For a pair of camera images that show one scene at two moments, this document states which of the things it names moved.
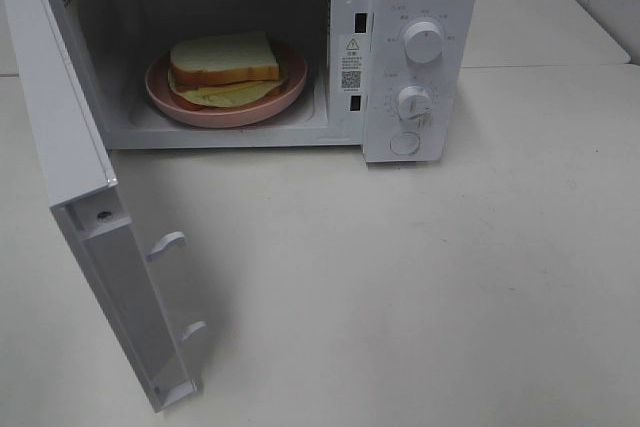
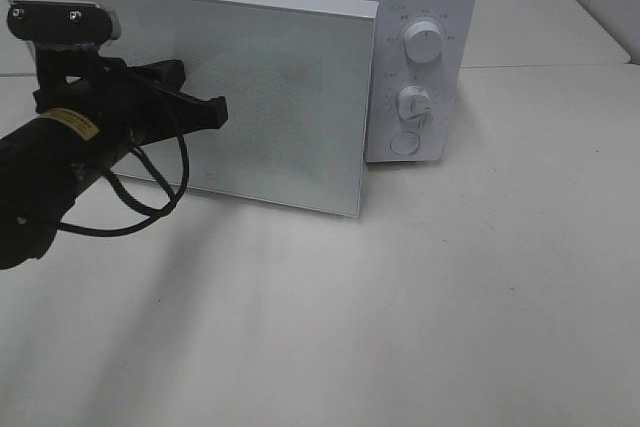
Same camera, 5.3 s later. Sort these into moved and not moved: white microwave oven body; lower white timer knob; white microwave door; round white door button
Moved: white microwave door
Not moved: round white door button; lower white timer knob; white microwave oven body
